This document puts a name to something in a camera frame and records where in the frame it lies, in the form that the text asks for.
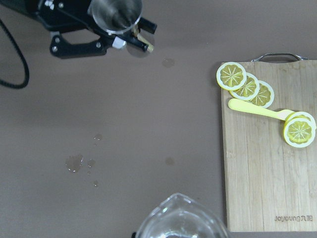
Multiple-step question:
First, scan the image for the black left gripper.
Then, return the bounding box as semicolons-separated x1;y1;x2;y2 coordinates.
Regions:
9;0;127;60

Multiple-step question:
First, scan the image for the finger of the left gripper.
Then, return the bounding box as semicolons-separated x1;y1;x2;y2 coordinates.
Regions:
138;17;157;34

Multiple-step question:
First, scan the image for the steel jigger measuring cup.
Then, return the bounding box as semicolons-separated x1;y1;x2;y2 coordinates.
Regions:
87;0;156;58

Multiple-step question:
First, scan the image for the small clear glass cup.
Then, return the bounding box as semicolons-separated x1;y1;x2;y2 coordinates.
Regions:
133;193;231;238

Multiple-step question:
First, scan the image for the lemon slice top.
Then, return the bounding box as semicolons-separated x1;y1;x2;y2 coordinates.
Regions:
216;62;247;91

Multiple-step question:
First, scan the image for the yellow plastic knife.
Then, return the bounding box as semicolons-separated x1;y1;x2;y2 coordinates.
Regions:
228;98;294;120

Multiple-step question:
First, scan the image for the lemon slice front large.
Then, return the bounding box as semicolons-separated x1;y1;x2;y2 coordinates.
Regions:
283;112;317;148

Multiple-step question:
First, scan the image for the bamboo cutting board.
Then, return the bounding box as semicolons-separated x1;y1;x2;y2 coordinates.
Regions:
221;59;317;232

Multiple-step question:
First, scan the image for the black braided cable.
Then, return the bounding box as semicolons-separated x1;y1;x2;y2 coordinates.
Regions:
0;17;30;89

